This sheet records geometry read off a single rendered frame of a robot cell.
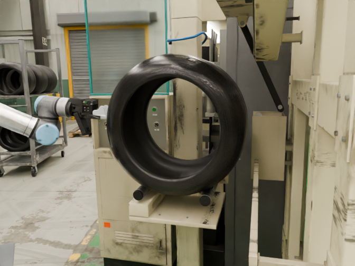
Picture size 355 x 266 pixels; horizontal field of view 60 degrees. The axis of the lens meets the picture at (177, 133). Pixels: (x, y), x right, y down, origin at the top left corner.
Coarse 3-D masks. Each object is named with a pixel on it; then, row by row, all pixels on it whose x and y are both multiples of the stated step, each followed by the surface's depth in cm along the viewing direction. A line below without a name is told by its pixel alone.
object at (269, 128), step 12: (252, 120) 138; (264, 120) 137; (276, 120) 136; (252, 132) 139; (264, 132) 138; (276, 132) 136; (252, 144) 140; (264, 144) 139; (276, 144) 137; (252, 156) 141; (264, 156) 140; (276, 156) 138; (252, 168) 142; (264, 168) 141; (276, 168) 139
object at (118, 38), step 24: (96, 0) 194; (120, 0) 190; (144, 0) 186; (96, 24) 197; (120, 24) 193; (144, 24) 189; (96, 48) 200; (120, 48) 196; (144, 48) 192; (96, 72) 203; (120, 72) 198
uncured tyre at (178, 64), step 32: (160, 64) 114; (192, 64) 112; (128, 96) 118; (224, 96) 110; (128, 128) 146; (224, 128) 111; (128, 160) 124; (160, 160) 150; (192, 160) 147; (224, 160) 114; (160, 192) 126; (192, 192) 122
